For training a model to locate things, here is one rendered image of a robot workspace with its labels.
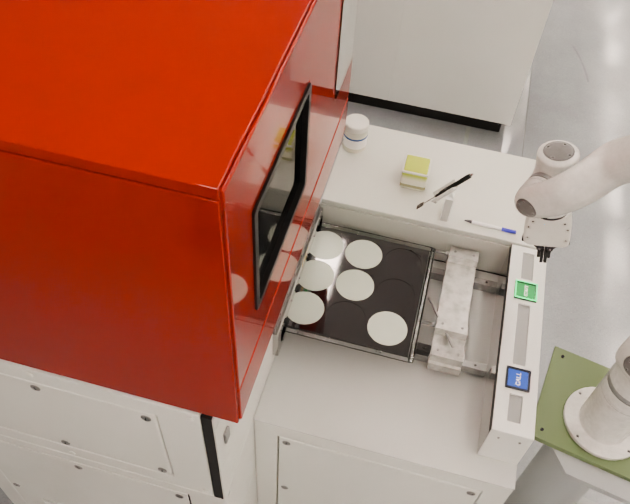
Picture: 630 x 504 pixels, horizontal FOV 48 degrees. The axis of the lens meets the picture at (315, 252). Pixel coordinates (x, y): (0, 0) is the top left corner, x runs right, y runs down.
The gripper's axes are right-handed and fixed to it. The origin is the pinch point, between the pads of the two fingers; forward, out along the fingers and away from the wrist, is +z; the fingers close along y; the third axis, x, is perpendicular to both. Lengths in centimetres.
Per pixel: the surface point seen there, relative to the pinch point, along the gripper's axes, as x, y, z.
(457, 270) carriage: 7.9, -21.1, 19.7
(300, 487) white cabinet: -47, -56, 54
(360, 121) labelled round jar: 39, -53, -5
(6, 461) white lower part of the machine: -67, -124, 23
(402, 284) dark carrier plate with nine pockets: -2.7, -34.1, 15.1
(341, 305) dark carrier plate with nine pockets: -14, -48, 12
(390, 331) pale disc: -18.0, -34.3, 14.9
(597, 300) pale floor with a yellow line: 82, 28, 120
